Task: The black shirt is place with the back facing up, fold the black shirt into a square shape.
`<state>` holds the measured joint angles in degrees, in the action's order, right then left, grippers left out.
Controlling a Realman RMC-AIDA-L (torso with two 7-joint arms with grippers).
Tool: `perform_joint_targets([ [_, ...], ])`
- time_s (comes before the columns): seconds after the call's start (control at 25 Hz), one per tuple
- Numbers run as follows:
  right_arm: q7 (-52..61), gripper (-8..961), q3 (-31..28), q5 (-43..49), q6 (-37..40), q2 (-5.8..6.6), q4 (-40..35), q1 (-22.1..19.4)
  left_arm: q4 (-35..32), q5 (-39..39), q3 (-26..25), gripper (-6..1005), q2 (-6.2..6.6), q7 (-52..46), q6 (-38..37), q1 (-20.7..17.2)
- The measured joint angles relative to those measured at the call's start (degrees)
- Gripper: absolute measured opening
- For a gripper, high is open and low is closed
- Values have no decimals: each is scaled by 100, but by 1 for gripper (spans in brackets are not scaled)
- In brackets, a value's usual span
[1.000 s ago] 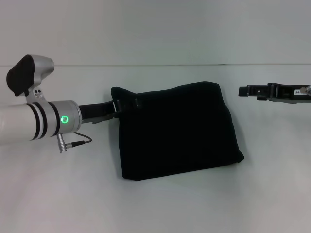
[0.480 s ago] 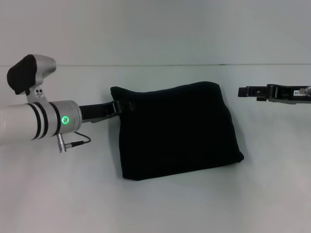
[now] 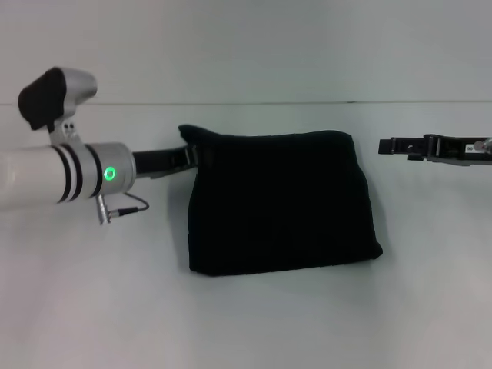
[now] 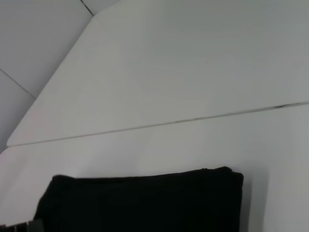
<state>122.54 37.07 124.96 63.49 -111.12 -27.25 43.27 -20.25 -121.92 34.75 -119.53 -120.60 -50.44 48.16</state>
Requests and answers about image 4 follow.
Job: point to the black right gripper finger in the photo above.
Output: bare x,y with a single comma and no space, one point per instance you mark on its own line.
26,224

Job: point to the black t-shirt with FREE print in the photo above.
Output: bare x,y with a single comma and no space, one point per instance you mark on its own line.
144,203

